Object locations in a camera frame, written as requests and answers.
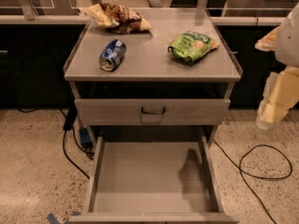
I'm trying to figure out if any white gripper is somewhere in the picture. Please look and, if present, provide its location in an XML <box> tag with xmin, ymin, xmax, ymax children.
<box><xmin>255</xmin><ymin>27</ymin><xmax>299</xmax><ymax>130</ymax></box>

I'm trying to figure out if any blue pepsi can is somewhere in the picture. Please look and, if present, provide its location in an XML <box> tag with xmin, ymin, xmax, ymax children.
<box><xmin>99</xmin><ymin>39</ymin><xmax>126</xmax><ymax>72</ymax></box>

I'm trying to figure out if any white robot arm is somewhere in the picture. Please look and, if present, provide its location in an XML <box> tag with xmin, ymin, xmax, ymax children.
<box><xmin>255</xmin><ymin>5</ymin><xmax>299</xmax><ymax>130</ymax></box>

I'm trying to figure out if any grey drawer cabinet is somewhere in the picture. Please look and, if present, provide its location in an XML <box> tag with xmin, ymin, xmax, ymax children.
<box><xmin>64</xmin><ymin>8</ymin><xmax>242</xmax><ymax>140</ymax></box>

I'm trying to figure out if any open grey middle drawer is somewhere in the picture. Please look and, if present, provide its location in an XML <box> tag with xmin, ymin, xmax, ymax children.
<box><xmin>69</xmin><ymin>137</ymin><xmax>239</xmax><ymax>224</ymax></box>

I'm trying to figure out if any closed grey top drawer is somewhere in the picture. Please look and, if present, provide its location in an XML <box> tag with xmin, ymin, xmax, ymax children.
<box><xmin>75</xmin><ymin>99</ymin><xmax>230</xmax><ymax>126</ymax></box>

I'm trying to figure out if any green chip bag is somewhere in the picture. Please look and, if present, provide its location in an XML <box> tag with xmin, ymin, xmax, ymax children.
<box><xmin>167</xmin><ymin>31</ymin><xmax>220</xmax><ymax>63</ymax></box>

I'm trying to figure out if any brown yellow chip bag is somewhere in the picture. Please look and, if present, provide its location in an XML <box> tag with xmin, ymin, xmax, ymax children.
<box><xmin>85</xmin><ymin>3</ymin><xmax>152</xmax><ymax>35</ymax></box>

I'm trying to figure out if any blue power adapter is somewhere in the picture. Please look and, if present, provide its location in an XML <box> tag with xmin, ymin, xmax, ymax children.
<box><xmin>79</xmin><ymin>128</ymin><xmax>93</xmax><ymax>148</ymax></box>

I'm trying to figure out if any blue tape on floor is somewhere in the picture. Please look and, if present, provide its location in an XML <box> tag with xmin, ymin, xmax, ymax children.
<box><xmin>46</xmin><ymin>211</ymin><xmax>80</xmax><ymax>224</ymax></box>

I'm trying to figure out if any black floor cable right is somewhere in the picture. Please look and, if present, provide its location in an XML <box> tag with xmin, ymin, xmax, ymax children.
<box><xmin>213</xmin><ymin>139</ymin><xmax>293</xmax><ymax>224</ymax></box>

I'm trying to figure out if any black floor cable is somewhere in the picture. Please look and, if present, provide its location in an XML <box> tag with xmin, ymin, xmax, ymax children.
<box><xmin>16</xmin><ymin>106</ymin><xmax>95</xmax><ymax>180</ymax></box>
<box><xmin>213</xmin><ymin>139</ymin><xmax>293</xmax><ymax>224</ymax></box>

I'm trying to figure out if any black drawer handle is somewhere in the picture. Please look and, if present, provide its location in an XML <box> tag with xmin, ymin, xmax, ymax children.
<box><xmin>140</xmin><ymin>106</ymin><xmax>166</xmax><ymax>115</ymax></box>

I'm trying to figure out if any black floor cable left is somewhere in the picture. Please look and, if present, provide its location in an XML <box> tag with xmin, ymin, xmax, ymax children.
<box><xmin>16</xmin><ymin>106</ymin><xmax>95</xmax><ymax>180</ymax></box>

